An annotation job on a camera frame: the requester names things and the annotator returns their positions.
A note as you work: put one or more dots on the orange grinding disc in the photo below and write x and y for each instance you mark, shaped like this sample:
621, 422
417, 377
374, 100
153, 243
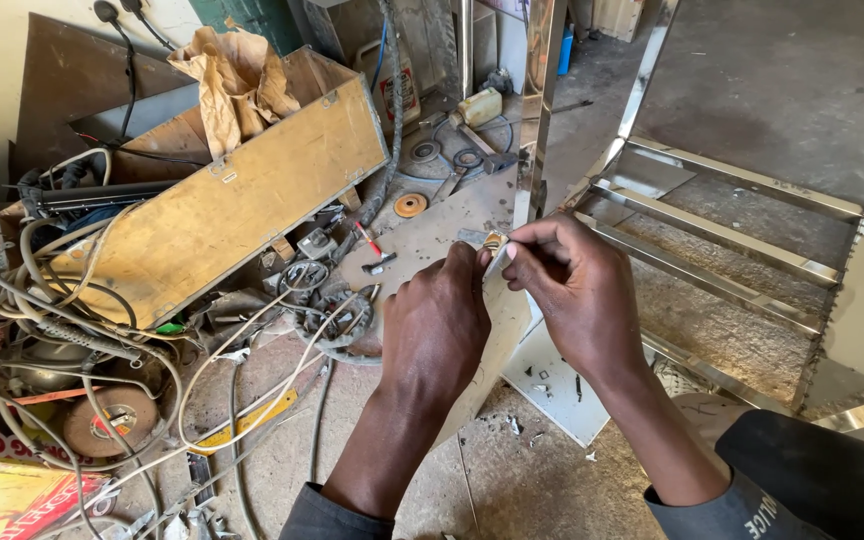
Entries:
410, 205

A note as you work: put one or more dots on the worn brown grinding wheel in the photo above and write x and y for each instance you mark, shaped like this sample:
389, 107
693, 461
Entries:
111, 421

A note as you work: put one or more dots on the wooden tool box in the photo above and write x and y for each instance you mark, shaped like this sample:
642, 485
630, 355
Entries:
229, 202

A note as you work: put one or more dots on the steel sheet plate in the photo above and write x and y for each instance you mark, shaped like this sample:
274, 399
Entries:
451, 300

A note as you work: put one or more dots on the person's dark trouser leg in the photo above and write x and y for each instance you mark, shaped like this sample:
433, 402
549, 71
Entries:
814, 472

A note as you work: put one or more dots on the grey cutting disc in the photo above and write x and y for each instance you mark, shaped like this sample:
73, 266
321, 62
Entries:
425, 151

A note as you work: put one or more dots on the small metal hinge piece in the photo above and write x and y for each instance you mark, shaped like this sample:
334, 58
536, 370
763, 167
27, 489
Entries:
493, 247

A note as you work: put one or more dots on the yellow measuring level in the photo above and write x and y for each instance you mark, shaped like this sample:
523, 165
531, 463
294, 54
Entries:
246, 421

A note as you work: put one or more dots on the red and yellow carton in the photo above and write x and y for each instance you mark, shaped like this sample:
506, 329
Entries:
4, 480

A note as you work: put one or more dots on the white plastic jerrycan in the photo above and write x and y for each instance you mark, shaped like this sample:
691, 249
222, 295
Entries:
394, 79

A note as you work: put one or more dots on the blue plastic container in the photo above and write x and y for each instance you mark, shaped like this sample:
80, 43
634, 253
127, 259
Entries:
565, 49

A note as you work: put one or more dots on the rusty metal sheet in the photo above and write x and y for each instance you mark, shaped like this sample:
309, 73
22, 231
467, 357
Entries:
79, 90

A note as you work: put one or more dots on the stainless steel frame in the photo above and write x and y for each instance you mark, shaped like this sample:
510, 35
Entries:
709, 210

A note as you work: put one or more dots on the crumpled brown paper bag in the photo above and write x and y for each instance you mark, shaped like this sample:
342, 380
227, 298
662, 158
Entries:
233, 82

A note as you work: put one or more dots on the person's right hand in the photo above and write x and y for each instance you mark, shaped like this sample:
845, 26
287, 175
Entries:
578, 292

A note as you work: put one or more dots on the white flat board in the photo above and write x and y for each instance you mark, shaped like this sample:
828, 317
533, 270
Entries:
563, 386

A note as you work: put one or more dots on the small cream plastic bottle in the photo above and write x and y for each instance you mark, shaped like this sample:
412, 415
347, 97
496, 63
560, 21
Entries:
477, 107

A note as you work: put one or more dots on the person's left hand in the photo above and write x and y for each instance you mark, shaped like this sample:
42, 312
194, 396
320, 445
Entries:
432, 322

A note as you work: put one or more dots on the black tube bundle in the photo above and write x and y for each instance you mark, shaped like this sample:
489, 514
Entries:
87, 196

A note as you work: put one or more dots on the angle grinder tool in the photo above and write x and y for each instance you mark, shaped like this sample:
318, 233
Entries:
331, 315

